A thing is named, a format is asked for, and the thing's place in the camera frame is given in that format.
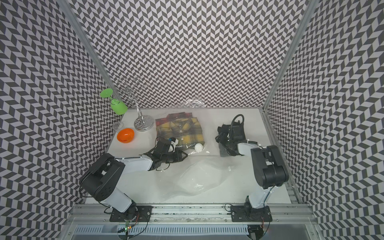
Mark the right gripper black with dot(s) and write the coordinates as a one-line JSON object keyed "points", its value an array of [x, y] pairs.
{"points": [[221, 137]]}

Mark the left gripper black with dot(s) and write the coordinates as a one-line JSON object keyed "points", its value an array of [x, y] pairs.
{"points": [[179, 155]]}

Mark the yellow plaid shirt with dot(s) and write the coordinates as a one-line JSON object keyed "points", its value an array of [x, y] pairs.
{"points": [[188, 132]]}

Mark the clear plastic vacuum bag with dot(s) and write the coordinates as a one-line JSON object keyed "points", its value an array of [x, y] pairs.
{"points": [[196, 164]]}

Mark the red black plaid shirt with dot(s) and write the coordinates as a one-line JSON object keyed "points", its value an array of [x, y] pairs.
{"points": [[173, 116]]}

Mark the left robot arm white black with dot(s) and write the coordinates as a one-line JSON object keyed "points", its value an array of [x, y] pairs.
{"points": [[101, 179]]}

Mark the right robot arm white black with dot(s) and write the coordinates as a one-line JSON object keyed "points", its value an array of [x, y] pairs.
{"points": [[269, 168]]}

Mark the chrome glass holder stand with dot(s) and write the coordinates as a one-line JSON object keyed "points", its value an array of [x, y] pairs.
{"points": [[129, 89]]}

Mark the orange plastic bowl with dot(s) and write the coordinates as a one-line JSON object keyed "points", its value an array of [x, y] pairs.
{"points": [[126, 135]]}

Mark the green plastic wine glass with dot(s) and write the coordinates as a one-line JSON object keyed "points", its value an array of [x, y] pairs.
{"points": [[118, 107]]}

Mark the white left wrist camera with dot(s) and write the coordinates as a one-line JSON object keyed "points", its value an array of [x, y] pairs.
{"points": [[173, 145]]}

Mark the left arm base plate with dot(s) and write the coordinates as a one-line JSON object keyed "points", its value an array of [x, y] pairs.
{"points": [[133, 214]]}

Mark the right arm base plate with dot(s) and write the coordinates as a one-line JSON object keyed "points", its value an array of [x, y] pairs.
{"points": [[242, 214]]}

